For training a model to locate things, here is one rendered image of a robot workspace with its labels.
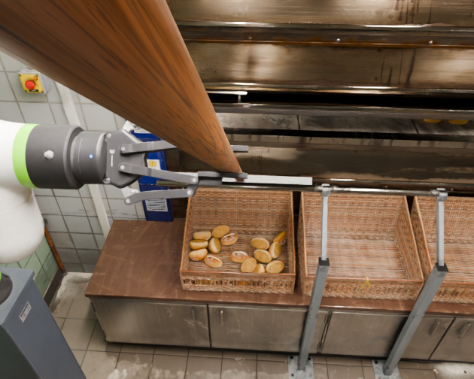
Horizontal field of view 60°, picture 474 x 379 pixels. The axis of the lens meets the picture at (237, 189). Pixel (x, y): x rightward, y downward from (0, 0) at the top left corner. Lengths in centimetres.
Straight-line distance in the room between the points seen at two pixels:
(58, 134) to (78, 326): 231
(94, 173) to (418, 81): 161
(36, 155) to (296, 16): 134
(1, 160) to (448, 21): 166
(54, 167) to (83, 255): 235
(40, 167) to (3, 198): 9
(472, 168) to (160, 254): 166
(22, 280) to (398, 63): 166
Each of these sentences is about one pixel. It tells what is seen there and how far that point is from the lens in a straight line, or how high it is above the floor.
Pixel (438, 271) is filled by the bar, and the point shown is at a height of 94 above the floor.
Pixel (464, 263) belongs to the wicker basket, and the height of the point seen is 59.
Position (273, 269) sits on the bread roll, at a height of 63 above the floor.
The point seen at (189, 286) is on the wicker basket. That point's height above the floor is 61.
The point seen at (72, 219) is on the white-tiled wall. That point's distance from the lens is 269.
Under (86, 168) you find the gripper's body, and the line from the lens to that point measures 59.
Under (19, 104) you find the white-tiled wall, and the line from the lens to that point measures 227.
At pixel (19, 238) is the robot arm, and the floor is 185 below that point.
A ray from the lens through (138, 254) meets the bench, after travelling 231.
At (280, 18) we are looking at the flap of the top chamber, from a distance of 177.
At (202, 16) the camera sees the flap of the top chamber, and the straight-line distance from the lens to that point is 178.
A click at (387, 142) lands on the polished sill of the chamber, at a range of 214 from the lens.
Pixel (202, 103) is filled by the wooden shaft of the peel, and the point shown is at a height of 223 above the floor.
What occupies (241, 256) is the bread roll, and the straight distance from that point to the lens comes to 217.
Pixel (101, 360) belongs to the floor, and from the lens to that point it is 269.
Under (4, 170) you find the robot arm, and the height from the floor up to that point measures 197.
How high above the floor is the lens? 231
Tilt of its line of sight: 41 degrees down
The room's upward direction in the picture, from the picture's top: straight up
